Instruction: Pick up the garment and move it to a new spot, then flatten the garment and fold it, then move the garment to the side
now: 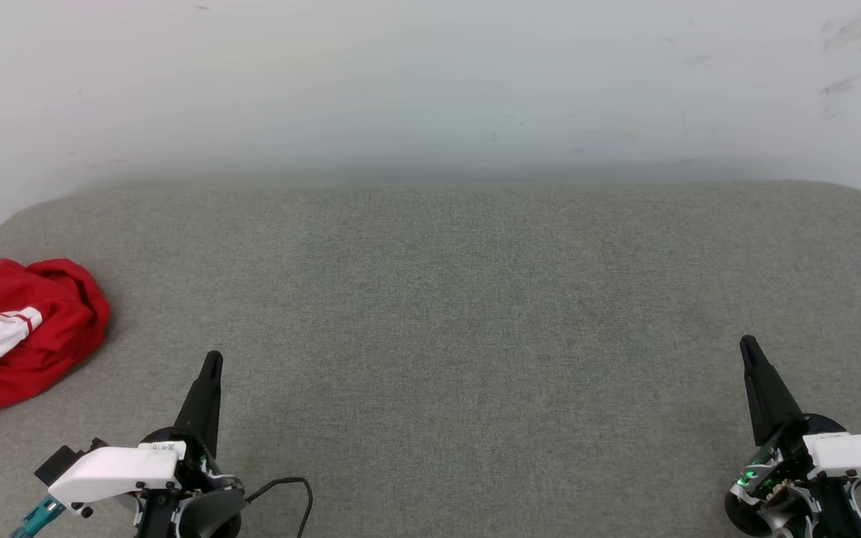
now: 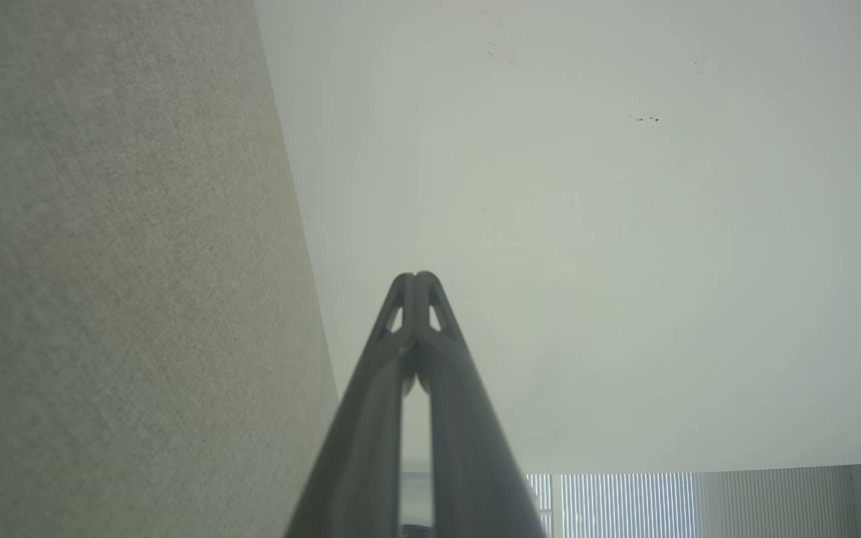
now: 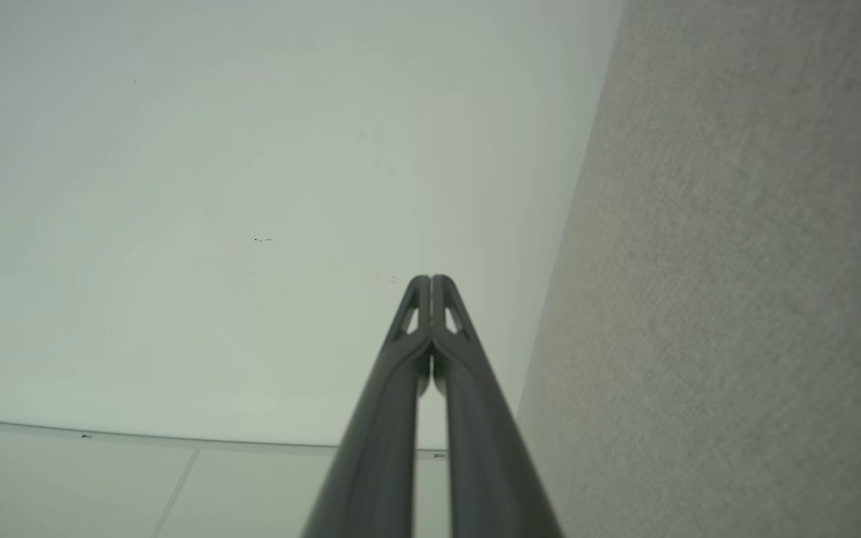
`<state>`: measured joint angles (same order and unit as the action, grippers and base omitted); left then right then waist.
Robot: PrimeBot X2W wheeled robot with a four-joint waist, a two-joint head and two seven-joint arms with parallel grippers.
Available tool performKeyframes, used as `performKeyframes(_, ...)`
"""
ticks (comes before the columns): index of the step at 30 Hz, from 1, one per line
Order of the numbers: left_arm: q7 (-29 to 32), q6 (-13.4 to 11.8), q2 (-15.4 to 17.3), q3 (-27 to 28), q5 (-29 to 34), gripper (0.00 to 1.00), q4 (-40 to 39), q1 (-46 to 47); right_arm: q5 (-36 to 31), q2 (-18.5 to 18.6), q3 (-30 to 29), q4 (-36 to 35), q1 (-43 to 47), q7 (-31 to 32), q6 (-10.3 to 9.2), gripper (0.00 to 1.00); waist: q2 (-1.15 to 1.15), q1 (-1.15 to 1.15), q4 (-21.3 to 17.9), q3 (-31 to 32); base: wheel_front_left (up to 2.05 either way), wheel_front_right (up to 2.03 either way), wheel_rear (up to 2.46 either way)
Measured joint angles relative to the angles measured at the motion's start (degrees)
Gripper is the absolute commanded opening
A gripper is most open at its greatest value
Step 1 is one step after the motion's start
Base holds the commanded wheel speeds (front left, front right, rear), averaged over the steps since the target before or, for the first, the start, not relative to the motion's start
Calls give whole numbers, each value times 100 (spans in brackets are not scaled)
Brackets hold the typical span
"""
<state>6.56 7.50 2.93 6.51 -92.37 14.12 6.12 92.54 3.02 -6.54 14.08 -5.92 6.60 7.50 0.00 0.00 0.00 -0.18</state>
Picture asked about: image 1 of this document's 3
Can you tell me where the teal left camera cable plug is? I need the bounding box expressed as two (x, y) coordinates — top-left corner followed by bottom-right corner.
(10, 495), (67, 538)

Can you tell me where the red and white jersey shirt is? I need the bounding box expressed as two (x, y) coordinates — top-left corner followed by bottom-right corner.
(0, 258), (111, 416)

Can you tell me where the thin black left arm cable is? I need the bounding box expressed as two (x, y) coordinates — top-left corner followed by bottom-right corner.
(246, 477), (315, 538)

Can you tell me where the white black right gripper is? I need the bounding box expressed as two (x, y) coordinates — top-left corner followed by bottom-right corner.
(726, 335), (861, 536)

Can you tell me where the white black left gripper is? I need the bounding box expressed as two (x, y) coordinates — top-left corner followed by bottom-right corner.
(48, 350), (244, 538)

